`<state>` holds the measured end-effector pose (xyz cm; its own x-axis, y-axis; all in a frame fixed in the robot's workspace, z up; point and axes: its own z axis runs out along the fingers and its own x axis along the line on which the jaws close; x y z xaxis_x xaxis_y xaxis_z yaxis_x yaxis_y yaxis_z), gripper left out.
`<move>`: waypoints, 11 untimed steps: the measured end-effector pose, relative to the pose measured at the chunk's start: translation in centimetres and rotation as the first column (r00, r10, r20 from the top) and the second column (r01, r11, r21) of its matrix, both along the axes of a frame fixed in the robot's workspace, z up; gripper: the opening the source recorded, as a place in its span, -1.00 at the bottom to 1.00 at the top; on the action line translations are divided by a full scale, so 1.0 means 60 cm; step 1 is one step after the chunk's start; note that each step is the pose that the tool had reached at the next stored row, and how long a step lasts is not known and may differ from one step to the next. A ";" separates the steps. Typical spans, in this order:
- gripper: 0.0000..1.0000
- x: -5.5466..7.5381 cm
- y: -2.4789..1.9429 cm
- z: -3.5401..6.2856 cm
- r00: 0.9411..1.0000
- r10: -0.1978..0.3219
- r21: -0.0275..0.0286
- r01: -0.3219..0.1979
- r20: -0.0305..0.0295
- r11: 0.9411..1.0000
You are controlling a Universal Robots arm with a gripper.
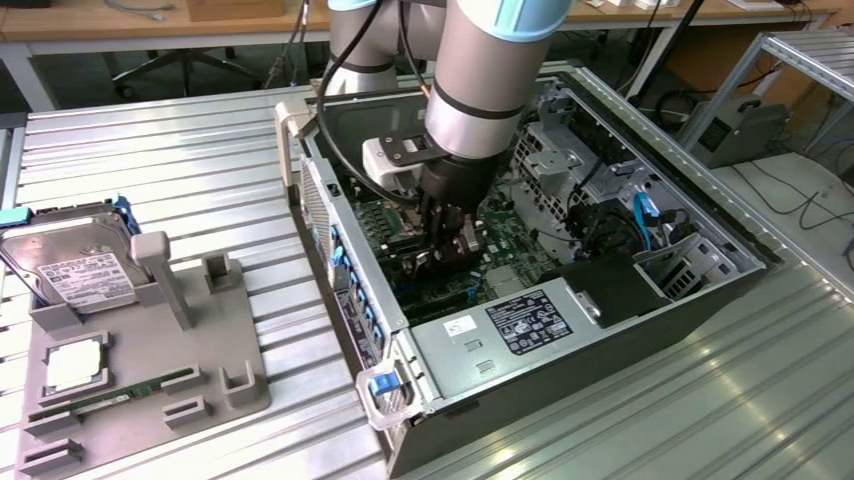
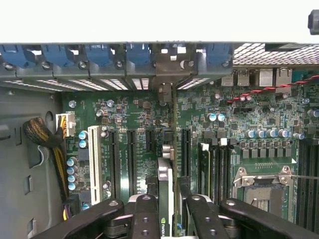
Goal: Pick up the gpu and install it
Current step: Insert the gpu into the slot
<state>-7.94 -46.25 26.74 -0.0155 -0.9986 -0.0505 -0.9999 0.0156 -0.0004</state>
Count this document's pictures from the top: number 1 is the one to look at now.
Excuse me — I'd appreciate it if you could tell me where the brown wooden board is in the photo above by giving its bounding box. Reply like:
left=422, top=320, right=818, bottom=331
left=666, top=24, right=826, bottom=119

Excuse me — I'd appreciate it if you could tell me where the silver disk bay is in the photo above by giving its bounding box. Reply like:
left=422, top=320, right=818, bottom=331
left=632, top=232, right=736, bottom=302

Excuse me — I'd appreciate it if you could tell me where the grey power supply unit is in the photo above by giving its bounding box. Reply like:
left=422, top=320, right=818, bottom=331
left=406, top=276, right=606, bottom=411

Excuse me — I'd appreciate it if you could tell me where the black office chair base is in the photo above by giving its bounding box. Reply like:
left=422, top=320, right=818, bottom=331
left=110, top=47, right=266, bottom=99

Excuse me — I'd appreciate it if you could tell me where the grey box with black handle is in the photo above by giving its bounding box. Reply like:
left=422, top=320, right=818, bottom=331
left=678, top=98, right=794, bottom=170

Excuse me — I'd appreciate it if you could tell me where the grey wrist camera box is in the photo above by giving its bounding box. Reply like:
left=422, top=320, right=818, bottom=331
left=361, top=130, right=450, bottom=194

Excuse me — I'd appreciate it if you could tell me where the green RAM stick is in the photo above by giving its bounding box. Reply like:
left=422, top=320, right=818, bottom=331
left=32, top=377, right=166, bottom=419

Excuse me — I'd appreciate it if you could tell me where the wooden desk with cardboard box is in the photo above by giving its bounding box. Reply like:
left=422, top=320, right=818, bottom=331
left=0, top=0, right=335, bottom=114

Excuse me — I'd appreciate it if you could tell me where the black wire bundle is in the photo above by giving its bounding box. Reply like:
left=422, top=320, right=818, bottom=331
left=565, top=197, right=644, bottom=264

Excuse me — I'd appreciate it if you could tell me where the blue case latch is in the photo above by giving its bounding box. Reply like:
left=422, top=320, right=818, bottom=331
left=370, top=372, right=401, bottom=399

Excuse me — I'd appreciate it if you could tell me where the CPU socket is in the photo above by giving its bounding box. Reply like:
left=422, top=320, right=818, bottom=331
left=391, top=202, right=429, bottom=239

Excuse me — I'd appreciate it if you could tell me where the aluminium profile frame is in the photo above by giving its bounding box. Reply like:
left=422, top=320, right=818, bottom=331
left=673, top=30, right=854, bottom=156

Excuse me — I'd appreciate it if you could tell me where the brown cardboard box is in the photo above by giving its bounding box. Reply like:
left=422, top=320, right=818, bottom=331
left=184, top=0, right=290, bottom=23

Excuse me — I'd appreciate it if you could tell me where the black camera cable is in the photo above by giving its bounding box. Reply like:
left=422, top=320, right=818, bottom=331
left=315, top=0, right=429, bottom=206

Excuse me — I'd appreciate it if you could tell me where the graphics card with metal bracket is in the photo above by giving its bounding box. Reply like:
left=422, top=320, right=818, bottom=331
left=393, top=219, right=483, bottom=284

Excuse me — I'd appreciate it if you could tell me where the black expansion slot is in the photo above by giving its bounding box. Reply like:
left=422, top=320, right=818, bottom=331
left=403, top=289, right=469, bottom=321

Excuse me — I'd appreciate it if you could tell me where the silver drive cage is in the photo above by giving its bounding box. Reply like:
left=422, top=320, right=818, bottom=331
left=510, top=79, right=646, bottom=251

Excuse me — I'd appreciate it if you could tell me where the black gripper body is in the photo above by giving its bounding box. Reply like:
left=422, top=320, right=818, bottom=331
left=418, top=152, right=499, bottom=211

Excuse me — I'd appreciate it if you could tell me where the blue flat wire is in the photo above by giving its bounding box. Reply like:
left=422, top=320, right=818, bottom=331
left=633, top=191, right=664, bottom=252

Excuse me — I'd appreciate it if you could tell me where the grey parts rack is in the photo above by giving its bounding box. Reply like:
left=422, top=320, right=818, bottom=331
left=18, top=232, right=275, bottom=476

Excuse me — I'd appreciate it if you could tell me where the black plastic shroud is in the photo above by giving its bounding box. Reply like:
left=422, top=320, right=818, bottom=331
left=538, top=251, right=674, bottom=330

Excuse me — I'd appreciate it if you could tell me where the wooden desk with white items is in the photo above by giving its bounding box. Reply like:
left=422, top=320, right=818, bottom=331
left=559, top=0, right=840, bottom=99

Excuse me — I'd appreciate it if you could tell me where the silver hard disk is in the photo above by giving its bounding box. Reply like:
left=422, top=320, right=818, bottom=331
left=0, top=212, right=152, bottom=315

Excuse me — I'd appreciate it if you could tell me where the hard drive in blue caddy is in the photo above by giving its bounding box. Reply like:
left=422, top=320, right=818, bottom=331
left=0, top=194, right=146, bottom=241

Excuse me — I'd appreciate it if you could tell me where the silver CPU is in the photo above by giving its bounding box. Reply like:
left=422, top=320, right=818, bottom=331
left=44, top=342, right=108, bottom=389

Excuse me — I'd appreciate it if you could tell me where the silver chipset heat sink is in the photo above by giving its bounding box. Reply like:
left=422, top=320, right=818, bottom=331
left=483, top=267, right=529, bottom=296

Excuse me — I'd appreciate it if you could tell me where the green motherboard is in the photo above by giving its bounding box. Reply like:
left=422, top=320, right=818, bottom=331
left=343, top=159, right=586, bottom=326

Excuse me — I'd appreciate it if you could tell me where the open PC case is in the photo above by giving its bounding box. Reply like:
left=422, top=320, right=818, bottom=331
left=275, top=59, right=788, bottom=479

